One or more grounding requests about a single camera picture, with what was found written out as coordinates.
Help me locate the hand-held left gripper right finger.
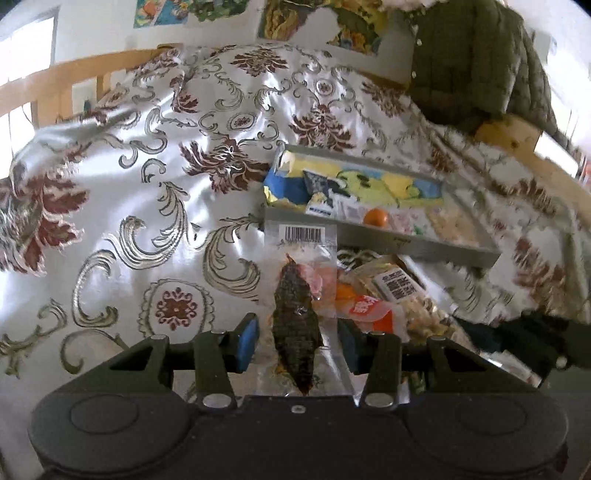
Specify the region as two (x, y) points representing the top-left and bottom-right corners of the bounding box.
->
(337, 318), (491, 412)

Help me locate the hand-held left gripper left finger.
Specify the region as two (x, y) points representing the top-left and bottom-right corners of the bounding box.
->
(108, 313), (259, 413)

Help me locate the orange and white snack packet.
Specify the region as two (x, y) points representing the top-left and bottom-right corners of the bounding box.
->
(335, 281), (408, 343)

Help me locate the clear seaweed snack packet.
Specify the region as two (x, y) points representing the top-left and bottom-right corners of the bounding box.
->
(262, 220), (343, 398)

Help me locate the clear peanut snack packet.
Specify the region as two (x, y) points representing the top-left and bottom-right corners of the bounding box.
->
(342, 257), (459, 348)

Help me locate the grey metal tray painted bottom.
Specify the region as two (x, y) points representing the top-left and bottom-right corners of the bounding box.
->
(263, 144), (502, 269)

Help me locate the clear rice cake packet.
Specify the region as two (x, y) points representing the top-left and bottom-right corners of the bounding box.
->
(427, 207), (482, 245)

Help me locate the white and green snack pouch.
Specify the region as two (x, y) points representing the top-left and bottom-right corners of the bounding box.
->
(342, 202), (440, 237)

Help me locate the dark blue stick packet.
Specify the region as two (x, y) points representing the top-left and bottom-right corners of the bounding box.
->
(304, 170), (352, 219)

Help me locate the floral satin blanket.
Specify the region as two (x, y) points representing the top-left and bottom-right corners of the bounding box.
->
(0, 41), (591, 402)

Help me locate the olive quilted jacket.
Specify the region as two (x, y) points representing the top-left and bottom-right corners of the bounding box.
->
(409, 0), (562, 136)

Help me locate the pink cloth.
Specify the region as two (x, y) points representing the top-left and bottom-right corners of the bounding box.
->
(388, 0), (439, 12)

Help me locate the window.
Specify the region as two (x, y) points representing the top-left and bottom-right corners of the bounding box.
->
(0, 6), (62, 89)

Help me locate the wooden bed frame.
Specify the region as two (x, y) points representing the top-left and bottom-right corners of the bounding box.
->
(0, 44), (591, 185)

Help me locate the red-haired figure wall poster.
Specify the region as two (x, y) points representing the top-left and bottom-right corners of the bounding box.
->
(134, 0), (190, 29)

